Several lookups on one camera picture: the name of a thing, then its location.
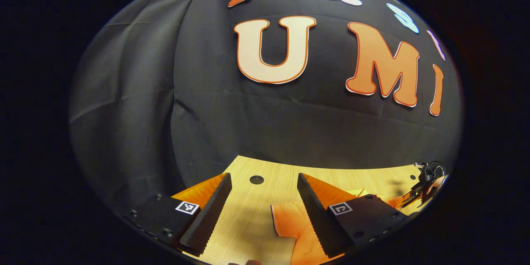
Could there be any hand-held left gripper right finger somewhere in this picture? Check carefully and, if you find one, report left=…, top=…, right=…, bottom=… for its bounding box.
left=297, top=173, right=412, bottom=258

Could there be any orange T-shirt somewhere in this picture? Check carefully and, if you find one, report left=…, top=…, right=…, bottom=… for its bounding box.
left=271, top=188, right=404, bottom=265

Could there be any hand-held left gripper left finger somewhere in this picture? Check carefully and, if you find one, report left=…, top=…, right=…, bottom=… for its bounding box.
left=124, top=173, right=233, bottom=257

